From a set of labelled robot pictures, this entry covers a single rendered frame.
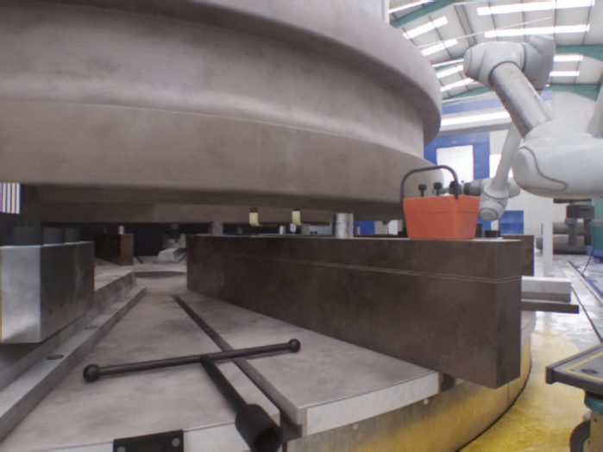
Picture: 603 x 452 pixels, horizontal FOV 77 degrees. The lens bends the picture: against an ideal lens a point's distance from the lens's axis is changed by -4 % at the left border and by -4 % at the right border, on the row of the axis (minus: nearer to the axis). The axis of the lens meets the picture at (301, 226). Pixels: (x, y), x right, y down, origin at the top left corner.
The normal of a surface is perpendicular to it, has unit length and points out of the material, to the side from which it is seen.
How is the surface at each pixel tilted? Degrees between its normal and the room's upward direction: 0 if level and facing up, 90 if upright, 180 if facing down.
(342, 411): 90
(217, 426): 90
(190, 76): 90
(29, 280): 90
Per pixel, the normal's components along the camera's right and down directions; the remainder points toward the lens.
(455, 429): 0.61, -0.01
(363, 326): -0.81, -0.01
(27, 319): 0.24, -0.01
